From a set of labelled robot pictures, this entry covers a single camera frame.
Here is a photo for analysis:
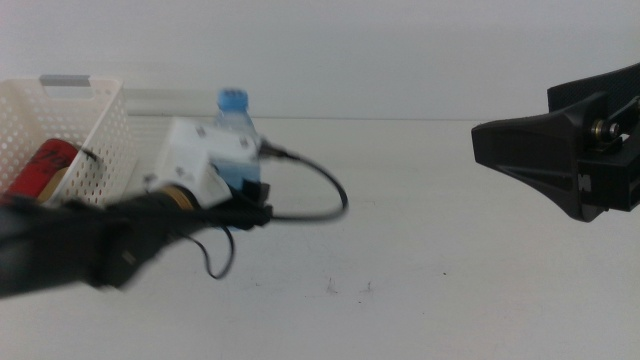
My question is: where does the yellow tea bottle green label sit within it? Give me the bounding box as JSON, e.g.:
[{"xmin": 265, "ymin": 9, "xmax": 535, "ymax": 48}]
[{"xmin": 36, "ymin": 166, "xmax": 70, "ymax": 204}]

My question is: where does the thin black left wrist cable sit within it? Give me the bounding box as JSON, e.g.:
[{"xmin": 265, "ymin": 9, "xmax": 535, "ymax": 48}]
[{"xmin": 183, "ymin": 224, "xmax": 237, "ymax": 281}]

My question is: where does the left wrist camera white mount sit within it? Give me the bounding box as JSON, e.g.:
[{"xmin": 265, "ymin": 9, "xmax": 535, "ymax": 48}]
[{"xmin": 144, "ymin": 116, "xmax": 263, "ymax": 211}]

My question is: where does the clear water bottle blue cap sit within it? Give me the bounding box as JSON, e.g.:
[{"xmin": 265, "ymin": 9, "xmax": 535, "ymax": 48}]
[{"xmin": 213, "ymin": 87, "xmax": 263, "ymax": 194}]

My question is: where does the red soda can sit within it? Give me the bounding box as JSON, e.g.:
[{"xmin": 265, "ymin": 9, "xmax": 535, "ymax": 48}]
[{"xmin": 0, "ymin": 138, "xmax": 82, "ymax": 202}]

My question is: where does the white perforated plastic basket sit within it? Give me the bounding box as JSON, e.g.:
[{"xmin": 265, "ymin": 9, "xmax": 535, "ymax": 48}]
[{"xmin": 0, "ymin": 74, "xmax": 141, "ymax": 211}]

